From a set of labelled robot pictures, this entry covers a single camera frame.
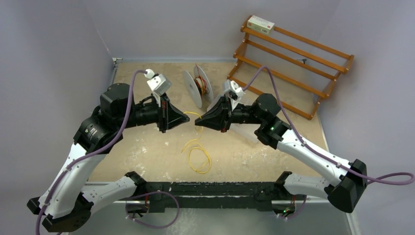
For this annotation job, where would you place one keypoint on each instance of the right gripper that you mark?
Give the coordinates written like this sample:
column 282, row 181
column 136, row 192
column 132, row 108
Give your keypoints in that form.
column 222, row 109

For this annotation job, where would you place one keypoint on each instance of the clear plastic divided tray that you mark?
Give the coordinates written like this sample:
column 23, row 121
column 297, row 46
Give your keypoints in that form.
column 244, row 130

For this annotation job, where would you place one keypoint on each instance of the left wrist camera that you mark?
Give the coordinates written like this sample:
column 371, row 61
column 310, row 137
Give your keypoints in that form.
column 158, row 84

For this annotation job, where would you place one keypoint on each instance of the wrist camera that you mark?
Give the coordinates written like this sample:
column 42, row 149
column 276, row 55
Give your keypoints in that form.
column 158, row 84
column 233, row 90

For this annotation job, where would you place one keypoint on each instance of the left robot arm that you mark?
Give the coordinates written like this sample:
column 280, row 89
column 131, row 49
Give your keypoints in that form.
column 67, row 204

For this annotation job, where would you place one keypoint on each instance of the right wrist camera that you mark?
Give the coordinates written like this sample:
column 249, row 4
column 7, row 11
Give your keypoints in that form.
column 233, row 90

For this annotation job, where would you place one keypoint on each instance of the white perforated cable spool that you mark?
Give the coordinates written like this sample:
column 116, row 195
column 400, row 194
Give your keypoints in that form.
column 198, row 86

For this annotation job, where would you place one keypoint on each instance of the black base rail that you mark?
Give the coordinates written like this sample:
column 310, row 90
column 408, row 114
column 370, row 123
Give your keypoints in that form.
column 261, row 196

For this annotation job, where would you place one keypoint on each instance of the wooden shelf rack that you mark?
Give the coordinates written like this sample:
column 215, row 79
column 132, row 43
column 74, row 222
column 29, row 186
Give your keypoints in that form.
column 241, row 58

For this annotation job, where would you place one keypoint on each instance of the white green box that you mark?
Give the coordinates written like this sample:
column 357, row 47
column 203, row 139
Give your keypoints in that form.
column 260, row 25

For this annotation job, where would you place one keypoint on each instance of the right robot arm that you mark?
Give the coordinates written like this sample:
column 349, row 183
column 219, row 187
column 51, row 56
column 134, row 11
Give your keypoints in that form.
column 342, row 182

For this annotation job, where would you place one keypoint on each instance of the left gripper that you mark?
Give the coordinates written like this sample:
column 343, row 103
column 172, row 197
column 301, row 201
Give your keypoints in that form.
column 169, row 116

